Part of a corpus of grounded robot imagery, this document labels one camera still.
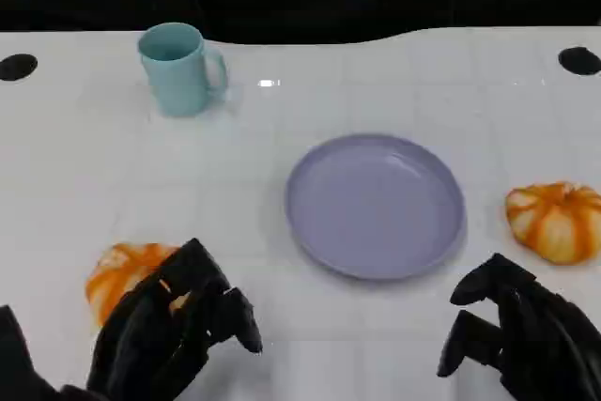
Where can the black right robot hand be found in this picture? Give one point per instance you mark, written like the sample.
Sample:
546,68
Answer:
540,340

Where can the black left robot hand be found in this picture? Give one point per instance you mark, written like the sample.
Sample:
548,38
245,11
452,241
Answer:
150,326

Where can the orange and white bread roll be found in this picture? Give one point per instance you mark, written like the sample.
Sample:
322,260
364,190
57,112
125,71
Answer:
559,222
115,276

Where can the lilac plate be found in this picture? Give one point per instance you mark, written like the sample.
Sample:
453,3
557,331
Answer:
375,208

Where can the pale green mug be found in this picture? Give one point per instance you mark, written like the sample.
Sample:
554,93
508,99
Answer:
180,81

